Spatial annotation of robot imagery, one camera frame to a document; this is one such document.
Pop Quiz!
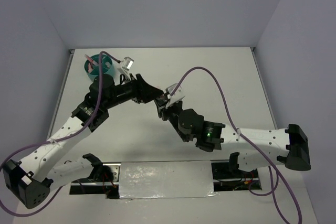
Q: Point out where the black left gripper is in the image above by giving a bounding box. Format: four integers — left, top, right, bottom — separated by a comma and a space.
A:
103, 73, 164, 110

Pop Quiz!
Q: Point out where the red pink pen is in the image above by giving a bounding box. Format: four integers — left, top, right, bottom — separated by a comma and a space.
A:
85, 54, 99, 66

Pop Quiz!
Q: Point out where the pink capped highlighter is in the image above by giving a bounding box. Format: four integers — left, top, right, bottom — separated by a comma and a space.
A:
88, 63, 93, 73

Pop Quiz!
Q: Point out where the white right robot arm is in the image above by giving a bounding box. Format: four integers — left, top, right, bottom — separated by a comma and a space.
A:
154, 94, 311, 177

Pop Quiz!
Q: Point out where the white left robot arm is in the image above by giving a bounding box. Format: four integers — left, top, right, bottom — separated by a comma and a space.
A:
2, 74, 163, 209

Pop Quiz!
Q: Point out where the teal round compartment organizer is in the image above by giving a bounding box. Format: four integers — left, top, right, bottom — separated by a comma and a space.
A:
83, 54, 116, 82

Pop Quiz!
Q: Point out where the silver foil tape sheet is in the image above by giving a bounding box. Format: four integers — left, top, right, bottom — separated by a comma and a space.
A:
119, 161, 215, 199

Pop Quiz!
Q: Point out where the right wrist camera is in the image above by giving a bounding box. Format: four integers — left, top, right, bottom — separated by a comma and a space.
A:
166, 83, 185, 104

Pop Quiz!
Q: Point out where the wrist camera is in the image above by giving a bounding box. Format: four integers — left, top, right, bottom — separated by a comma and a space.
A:
117, 57, 134, 74
166, 83, 185, 104

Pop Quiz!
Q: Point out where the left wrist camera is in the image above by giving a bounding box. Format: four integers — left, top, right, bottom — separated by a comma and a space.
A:
117, 57, 134, 74

